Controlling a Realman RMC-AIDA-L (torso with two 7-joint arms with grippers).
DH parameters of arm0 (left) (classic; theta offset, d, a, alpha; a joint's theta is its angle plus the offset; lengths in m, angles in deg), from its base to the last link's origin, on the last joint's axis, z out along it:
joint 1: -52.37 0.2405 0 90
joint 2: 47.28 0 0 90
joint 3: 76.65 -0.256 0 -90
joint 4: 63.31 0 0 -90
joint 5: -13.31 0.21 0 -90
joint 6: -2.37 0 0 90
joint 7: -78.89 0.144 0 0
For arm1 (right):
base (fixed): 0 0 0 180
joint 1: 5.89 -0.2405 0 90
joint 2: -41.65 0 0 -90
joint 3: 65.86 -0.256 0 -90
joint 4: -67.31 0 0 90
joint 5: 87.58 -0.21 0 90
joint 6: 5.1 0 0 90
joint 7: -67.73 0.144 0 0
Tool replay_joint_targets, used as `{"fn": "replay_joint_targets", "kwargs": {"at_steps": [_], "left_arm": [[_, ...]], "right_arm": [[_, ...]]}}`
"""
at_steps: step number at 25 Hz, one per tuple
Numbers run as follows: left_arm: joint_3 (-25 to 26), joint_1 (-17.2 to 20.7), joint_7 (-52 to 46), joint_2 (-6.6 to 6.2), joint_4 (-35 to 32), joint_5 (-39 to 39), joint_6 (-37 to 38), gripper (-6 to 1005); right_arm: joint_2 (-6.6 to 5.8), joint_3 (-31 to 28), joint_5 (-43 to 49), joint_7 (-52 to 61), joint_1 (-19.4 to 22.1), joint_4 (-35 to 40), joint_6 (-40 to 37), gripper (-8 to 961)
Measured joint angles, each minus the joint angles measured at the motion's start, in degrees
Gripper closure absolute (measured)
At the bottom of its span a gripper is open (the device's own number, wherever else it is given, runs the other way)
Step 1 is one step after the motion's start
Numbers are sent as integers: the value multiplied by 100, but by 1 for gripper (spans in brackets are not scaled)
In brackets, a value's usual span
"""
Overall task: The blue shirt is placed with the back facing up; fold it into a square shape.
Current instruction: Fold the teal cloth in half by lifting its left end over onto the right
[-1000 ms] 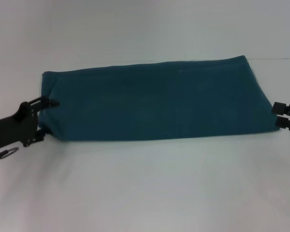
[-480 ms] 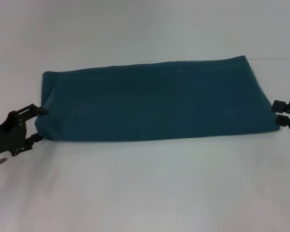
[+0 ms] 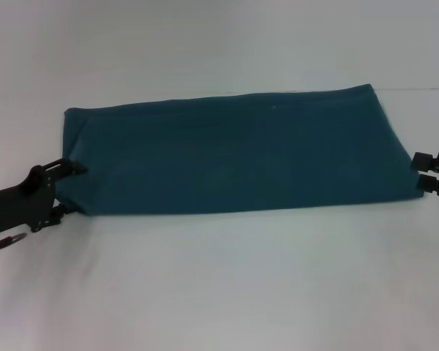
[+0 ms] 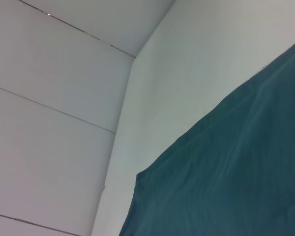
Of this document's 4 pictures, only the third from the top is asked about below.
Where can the teal blue t-shirt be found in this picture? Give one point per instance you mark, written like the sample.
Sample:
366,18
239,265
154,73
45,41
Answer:
241,153

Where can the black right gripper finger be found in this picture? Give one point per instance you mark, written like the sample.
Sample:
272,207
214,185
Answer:
435,184
431,162

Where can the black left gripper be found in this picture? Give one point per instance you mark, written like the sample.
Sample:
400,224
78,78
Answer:
22,201

